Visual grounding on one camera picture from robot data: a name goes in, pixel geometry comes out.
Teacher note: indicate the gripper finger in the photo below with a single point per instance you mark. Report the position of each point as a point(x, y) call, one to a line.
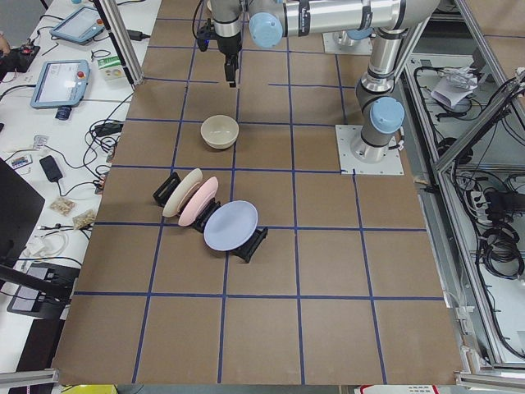
point(234, 65)
point(228, 68)

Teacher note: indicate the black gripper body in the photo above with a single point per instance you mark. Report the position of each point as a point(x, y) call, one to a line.
point(228, 45)

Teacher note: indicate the white bowl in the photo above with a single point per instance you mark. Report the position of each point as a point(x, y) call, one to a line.
point(220, 131)

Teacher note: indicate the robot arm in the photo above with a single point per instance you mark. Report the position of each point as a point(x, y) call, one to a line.
point(383, 29)
point(351, 37)

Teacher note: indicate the green white box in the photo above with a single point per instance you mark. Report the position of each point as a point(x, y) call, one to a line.
point(110, 68)

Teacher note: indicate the pink plate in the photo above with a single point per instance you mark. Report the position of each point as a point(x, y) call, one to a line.
point(198, 202)

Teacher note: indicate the blue teach pendant far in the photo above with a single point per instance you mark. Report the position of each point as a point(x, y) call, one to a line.
point(80, 27)

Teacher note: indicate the blue teach pendant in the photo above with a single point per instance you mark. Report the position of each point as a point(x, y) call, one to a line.
point(80, 27)
point(61, 83)

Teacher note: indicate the black dish rack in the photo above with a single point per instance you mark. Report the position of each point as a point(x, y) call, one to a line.
point(245, 252)

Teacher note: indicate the cream plate in rack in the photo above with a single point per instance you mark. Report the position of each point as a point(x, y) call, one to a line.
point(189, 184)

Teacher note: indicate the blue plate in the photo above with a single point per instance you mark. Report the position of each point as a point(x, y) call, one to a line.
point(231, 225)

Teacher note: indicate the blue teach pendant near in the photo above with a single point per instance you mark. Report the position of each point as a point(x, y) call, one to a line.
point(61, 83)

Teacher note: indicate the black power adapter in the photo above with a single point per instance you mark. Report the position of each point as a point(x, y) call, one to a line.
point(50, 168)

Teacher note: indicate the black monitor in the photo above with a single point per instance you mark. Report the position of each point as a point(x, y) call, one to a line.
point(21, 206)

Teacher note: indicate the aluminium frame post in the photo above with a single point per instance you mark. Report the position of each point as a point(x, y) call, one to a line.
point(115, 26)

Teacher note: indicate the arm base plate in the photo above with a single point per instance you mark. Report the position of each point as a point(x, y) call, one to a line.
point(362, 48)
point(358, 158)

